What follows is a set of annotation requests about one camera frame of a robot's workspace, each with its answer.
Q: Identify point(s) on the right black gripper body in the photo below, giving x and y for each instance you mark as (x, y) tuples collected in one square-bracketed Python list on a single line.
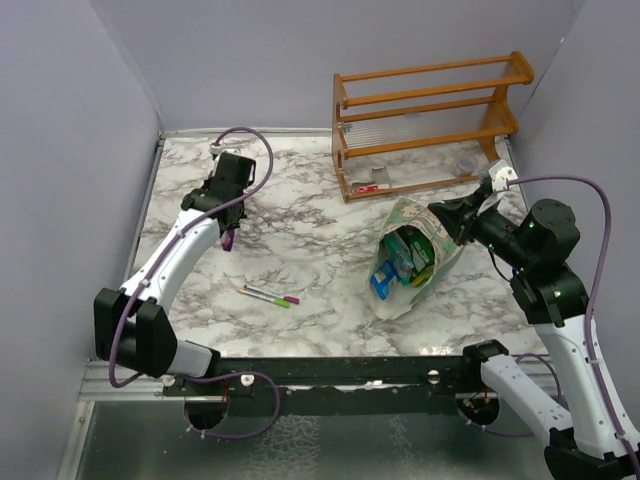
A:
[(483, 225)]

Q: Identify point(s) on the green paper gift bag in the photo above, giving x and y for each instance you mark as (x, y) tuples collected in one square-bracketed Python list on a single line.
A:
[(404, 296)]

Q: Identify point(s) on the purple Fox's candy bag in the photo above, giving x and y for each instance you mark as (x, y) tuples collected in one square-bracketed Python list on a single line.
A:
[(227, 240)]

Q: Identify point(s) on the green candy packet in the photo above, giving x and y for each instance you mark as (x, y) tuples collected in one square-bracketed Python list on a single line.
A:
[(421, 249)]

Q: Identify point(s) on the teal tissue snack pack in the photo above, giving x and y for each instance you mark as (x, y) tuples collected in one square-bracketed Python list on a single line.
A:
[(399, 254)]

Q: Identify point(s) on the blue M&M's packet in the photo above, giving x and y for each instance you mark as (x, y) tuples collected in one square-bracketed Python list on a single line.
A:
[(383, 279)]

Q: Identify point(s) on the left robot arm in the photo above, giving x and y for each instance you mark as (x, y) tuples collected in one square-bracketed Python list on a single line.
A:
[(131, 325)]

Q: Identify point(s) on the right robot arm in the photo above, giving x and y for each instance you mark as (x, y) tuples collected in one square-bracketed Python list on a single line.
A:
[(590, 436)]

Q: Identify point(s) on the small clear jar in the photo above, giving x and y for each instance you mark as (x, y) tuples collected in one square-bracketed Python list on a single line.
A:
[(465, 166)]

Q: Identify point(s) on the yellow green snack packet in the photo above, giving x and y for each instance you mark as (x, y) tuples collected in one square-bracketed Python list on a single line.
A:
[(422, 277)]

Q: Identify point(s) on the red white small box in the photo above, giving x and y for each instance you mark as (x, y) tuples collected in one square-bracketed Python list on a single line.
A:
[(369, 188)]

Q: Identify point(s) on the wooden two-tier rack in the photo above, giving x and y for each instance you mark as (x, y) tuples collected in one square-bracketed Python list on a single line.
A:
[(388, 111)]

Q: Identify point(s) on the green capped marker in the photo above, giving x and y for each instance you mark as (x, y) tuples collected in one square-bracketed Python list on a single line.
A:
[(276, 301)]

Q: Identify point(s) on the pink capped marker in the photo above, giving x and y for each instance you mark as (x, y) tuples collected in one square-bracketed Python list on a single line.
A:
[(257, 290)]

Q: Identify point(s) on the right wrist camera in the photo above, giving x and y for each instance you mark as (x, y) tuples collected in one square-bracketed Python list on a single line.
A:
[(500, 174)]

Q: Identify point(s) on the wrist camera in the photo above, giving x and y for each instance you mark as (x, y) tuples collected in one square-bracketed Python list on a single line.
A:
[(217, 149), (500, 174)]

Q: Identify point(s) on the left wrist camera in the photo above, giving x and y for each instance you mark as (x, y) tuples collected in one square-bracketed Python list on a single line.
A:
[(217, 149)]

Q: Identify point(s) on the grey metal bracket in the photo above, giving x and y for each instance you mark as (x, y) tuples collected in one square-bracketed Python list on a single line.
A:
[(381, 178)]

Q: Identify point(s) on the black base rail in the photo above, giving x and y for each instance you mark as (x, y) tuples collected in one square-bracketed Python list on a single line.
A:
[(332, 386)]

